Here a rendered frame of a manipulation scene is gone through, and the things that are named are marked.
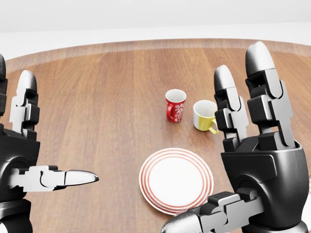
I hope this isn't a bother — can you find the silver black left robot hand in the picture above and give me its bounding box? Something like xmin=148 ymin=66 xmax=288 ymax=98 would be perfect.
xmin=0 ymin=54 xmax=100 ymax=203

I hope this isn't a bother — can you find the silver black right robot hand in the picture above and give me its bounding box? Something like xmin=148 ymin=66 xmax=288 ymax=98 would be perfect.
xmin=160 ymin=41 xmax=310 ymax=233

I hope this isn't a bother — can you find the white and yellow mug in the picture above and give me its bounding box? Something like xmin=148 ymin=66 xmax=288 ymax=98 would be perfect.
xmin=193 ymin=100 xmax=220 ymax=135

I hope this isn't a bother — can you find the white plate with red rings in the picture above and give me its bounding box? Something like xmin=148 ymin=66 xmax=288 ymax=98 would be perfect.
xmin=138 ymin=148 xmax=215 ymax=216

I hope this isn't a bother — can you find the red mug with white pattern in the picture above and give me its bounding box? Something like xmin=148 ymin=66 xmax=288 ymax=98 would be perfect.
xmin=165 ymin=89 xmax=187 ymax=123

